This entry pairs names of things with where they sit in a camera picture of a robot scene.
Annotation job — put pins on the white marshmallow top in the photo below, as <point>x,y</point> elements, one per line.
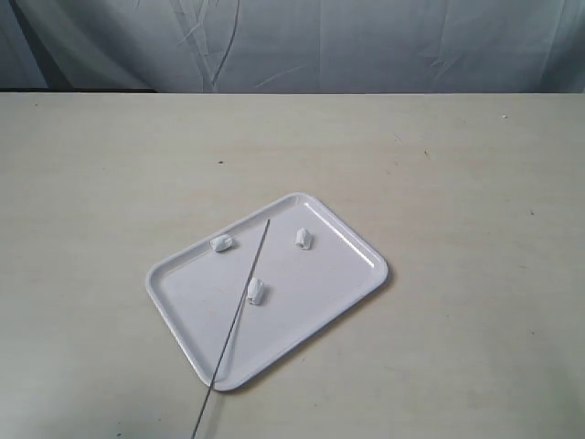
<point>304,239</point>

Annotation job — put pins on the white marshmallow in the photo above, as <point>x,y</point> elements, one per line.
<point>255,291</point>
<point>221,243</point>
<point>304,239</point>

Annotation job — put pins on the thin metal skewer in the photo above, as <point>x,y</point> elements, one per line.
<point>235,317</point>

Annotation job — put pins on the white marshmallow bottom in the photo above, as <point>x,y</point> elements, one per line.
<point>221,243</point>

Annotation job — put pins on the white plastic tray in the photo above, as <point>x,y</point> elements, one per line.
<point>197,290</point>

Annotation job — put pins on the grey backdrop cloth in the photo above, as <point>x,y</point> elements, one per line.
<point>293,46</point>

